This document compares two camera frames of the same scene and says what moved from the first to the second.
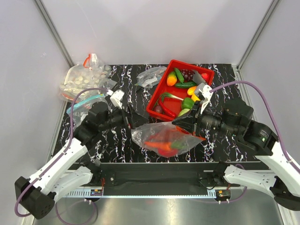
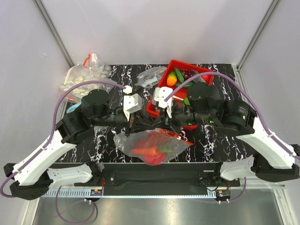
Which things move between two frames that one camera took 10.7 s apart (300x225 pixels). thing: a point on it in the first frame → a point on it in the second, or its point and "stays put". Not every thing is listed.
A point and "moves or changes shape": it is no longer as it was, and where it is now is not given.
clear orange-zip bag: (164, 138) moves or changes shape
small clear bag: (150, 78) stays put
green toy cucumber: (186, 85) stays put
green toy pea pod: (179, 75) stays put
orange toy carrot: (164, 146) → (152, 151)
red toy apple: (205, 75) stays put
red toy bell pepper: (172, 152) → (155, 160)
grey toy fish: (197, 78) stays put
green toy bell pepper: (188, 103) stays put
